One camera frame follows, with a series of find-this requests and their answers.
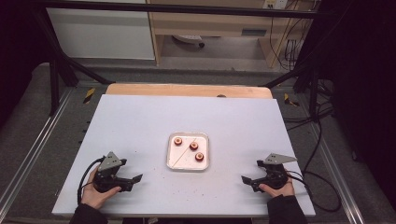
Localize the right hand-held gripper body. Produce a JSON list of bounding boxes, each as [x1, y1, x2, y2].
[[256, 152, 298, 191]]

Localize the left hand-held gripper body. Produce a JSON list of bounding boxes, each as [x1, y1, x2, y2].
[[92, 151, 133, 193]]

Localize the white square tray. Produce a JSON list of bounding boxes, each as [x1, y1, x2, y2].
[[165, 132, 210, 172]]

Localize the thin wooden skewer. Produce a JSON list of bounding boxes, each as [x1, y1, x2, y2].
[[172, 137, 198, 168]]

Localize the person's right hand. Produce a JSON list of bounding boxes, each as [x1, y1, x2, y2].
[[258, 182, 296, 199]]

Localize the person's left hand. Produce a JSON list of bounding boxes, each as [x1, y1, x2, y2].
[[80, 167, 122, 210]]

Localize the yellow black tape strip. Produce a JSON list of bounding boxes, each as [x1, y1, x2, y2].
[[82, 87, 96, 105], [283, 92, 301, 107]]

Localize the wooden table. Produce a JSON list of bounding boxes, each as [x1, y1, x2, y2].
[[105, 82, 274, 100]]

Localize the white cabinet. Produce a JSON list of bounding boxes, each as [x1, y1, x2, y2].
[[46, 0, 156, 61]]

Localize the white chair base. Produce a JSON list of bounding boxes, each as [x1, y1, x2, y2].
[[172, 34, 206, 49]]

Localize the light wooden desk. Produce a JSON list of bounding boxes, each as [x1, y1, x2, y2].
[[146, 0, 322, 69]]

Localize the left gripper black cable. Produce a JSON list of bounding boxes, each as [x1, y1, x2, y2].
[[77, 156, 106, 206]]

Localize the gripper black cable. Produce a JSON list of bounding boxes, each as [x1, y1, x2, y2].
[[77, 156, 106, 206], [285, 169, 342, 213]]

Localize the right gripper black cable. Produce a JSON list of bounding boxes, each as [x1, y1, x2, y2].
[[285, 169, 342, 213]]

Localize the aluminium floor rail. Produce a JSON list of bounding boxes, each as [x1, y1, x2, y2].
[[0, 88, 75, 204], [305, 120, 366, 224]]

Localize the black floor cables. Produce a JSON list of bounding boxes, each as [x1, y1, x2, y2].
[[283, 77, 336, 133]]

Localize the hanging black cables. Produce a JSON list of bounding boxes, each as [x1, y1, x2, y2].
[[268, 0, 316, 72]]

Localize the white wall socket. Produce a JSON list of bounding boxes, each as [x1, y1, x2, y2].
[[262, 0, 290, 10]]

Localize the black metal frame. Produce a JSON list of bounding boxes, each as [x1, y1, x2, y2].
[[30, 0, 332, 118]]

